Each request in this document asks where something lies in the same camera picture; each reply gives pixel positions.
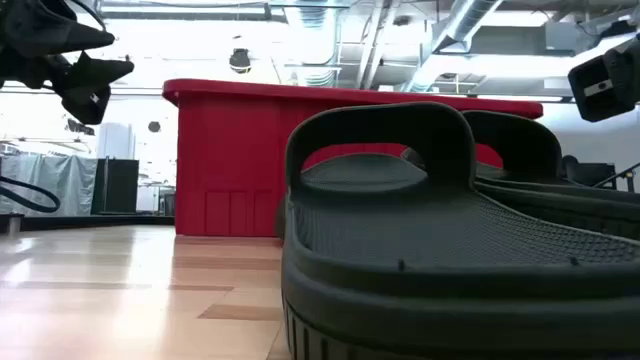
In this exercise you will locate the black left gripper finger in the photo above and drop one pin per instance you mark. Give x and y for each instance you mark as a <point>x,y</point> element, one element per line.
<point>80,40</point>
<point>90,75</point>

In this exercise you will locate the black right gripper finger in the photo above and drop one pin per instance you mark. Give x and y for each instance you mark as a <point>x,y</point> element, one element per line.
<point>600,102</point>

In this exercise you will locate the dark grey rubber slide sandal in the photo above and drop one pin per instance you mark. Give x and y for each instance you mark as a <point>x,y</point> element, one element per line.
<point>450,300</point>
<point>525,145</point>

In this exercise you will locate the red plastic bin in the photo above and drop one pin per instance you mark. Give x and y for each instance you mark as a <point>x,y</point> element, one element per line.
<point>225,150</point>

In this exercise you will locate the black hanging ceiling device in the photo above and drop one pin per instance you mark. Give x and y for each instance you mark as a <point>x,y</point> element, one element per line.
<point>81,128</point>

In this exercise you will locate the person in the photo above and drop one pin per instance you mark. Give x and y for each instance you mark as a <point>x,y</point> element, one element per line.
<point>570,164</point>

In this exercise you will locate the white cylindrical tank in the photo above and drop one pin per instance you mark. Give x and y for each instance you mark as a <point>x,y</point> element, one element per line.
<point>116,142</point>

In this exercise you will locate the black monitor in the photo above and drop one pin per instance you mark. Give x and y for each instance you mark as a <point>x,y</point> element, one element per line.
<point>597,175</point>

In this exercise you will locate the small black round lamp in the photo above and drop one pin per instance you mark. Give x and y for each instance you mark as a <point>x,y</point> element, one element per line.
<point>154,126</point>

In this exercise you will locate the grey curtain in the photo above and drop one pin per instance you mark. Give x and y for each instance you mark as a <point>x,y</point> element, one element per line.
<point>70,185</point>

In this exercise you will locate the black cabinet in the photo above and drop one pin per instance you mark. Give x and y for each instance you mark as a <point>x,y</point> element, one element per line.
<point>120,187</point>

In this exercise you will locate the black ceiling spotlight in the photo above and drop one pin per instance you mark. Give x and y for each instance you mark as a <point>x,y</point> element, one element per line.
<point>240,61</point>

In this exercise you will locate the black table border rail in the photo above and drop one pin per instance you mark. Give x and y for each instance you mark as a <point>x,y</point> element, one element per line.
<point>100,222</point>

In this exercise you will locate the silver ventilation duct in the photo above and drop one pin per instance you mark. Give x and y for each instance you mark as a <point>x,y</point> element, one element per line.
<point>470,20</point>

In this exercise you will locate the silver metal post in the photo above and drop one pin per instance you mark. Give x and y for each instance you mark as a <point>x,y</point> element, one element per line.
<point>15,225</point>

